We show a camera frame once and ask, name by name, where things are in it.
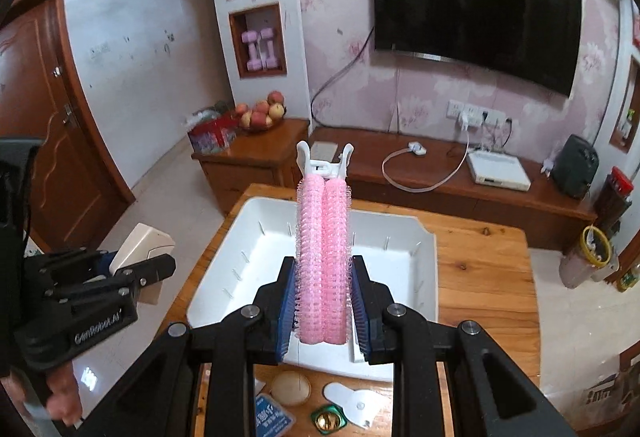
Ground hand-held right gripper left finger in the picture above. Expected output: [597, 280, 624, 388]
[75, 256, 301, 437]

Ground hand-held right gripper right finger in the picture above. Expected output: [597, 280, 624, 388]
[350, 254, 576, 437]

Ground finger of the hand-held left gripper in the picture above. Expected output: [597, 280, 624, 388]
[30, 247, 121, 280]
[42, 254, 177, 305]

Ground white plastic storage bin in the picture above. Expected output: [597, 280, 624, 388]
[186, 197, 441, 383]

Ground round gold compact case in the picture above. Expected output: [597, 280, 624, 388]
[271, 371, 312, 404]

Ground pink hair roller clip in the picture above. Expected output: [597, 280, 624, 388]
[295, 142, 355, 348]

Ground white plastic opener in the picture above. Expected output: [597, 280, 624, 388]
[322, 381, 393, 429]

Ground blue card pack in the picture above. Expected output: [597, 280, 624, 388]
[252, 392, 296, 437]

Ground green and gold jar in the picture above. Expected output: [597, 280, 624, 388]
[310, 407, 348, 433]

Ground person's left hand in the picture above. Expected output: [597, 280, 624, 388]
[46, 364, 84, 427]

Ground brown wooden door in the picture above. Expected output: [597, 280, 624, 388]
[0, 0, 136, 253]

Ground wooden television cabinet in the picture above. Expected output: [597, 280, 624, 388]
[307, 127, 598, 253]

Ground red snack packets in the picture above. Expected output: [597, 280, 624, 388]
[186, 110, 239, 154]

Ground wooden side cabinet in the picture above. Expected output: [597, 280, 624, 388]
[191, 118, 311, 218]

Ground fruit bowl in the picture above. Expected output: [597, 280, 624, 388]
[240, 117, 286, 134]

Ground stuffed toy bear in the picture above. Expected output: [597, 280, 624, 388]
[235, 90, 287, 129]

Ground white set-top box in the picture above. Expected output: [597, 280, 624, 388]
[467, 151, 532, 192]

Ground yellow rim plastic jar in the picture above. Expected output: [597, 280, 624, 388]
[559, 224, 620, 289]

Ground purple dumbbell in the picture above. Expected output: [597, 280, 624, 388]
[257, 28, 279, 70]
[241, 31, 263, 73]

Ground black countertop appliance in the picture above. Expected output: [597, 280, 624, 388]
[551, 134, 600, 200]

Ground red lid jar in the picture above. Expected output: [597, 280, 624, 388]
[595, 167, 635, 234]

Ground black flat television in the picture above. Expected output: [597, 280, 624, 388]
[369, 0, 584, 99]

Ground white cable with adapter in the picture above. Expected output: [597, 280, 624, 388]
[382, 142, 472, 192]

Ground black television cable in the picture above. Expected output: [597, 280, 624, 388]
[310, 30, 376, 128]

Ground wall power sockets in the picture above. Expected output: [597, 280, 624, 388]
[446, 100, 514, 129]

